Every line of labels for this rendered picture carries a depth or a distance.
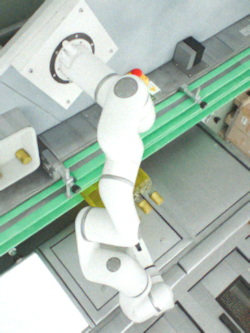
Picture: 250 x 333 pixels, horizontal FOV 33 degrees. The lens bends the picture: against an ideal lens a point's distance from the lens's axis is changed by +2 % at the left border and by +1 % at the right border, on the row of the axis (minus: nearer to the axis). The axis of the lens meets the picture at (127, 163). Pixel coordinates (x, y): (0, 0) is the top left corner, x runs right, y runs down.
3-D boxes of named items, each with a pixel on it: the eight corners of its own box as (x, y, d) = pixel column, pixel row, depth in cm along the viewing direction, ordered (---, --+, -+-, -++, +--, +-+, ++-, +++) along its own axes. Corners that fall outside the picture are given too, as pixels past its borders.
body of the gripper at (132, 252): (154, 276, 140) (140, 246, 145) (160, 265, 131) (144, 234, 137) (135, 285, 137) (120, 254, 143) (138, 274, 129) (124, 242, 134)
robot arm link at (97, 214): (85, 172, 100) (68, 230, 95) (135, 177, 93) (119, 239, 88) (111, 192, 111) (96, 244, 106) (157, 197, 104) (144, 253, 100)
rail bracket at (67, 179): (53, 184, 145) (74, 209, 140) (49, 157, 131) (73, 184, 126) (60, 179, 146) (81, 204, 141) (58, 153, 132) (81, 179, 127)
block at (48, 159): (41, 168, 146) (52, 181, 143) (38, 153, 138) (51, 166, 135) (49, 162, 147) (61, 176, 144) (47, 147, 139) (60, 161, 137)
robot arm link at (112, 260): (159, 240, 114) (112, 232, 121) (130, 205, 97) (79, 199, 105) (142, 300, 106) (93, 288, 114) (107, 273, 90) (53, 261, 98)
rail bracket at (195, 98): (176, 90, 162) (200, 112, 157) (180, 77, 156) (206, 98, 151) (183, 86, 163) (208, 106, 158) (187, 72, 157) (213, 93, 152)
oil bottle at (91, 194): (69, 183, 154) (105, 224, 146) (69, 175, 149) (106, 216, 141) (81, 175, 156) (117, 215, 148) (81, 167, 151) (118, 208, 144)
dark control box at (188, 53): (172, 58, 168) (186, 71, 165) (176, 43, 162) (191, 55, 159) (186, 50, 172) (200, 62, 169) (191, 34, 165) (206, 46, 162)
